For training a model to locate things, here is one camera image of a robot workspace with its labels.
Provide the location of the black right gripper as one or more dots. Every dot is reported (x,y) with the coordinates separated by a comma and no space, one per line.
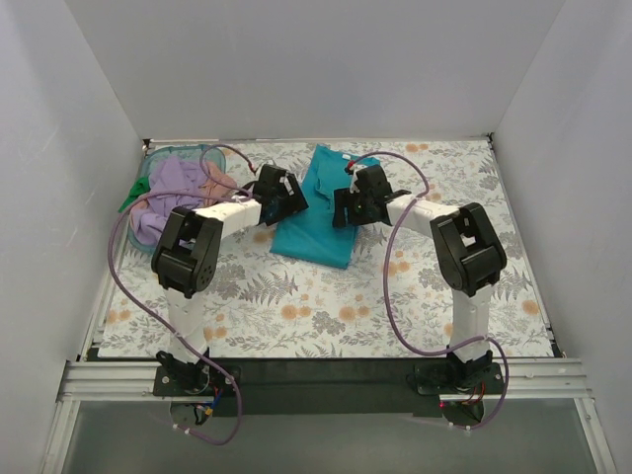
(353,206)

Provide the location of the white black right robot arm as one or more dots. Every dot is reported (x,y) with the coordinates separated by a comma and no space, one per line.
(470,259)

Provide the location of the lavender t-shirt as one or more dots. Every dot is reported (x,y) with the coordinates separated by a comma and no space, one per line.
(147,229)

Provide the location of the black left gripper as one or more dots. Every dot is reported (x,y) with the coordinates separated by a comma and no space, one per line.
(284,198)

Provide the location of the clear teal plastic basket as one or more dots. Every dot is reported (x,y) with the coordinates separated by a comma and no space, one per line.
(189,153)

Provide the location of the floral patterned table mat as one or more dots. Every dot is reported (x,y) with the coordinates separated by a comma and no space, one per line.
(264,305)

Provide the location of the green t-shirt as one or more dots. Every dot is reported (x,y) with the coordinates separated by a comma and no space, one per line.
(140,188)

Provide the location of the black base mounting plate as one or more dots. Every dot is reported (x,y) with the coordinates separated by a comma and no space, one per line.
(315,386)

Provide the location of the teal t-shirt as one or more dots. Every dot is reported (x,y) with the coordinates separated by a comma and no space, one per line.
(310,235)

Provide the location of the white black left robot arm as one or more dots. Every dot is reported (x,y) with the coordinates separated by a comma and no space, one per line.
(186,256)

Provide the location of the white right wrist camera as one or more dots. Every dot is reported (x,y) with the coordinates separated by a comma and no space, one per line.
(353,168)

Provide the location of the pink t-shirt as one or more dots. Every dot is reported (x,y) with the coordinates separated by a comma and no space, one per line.
(217,180)

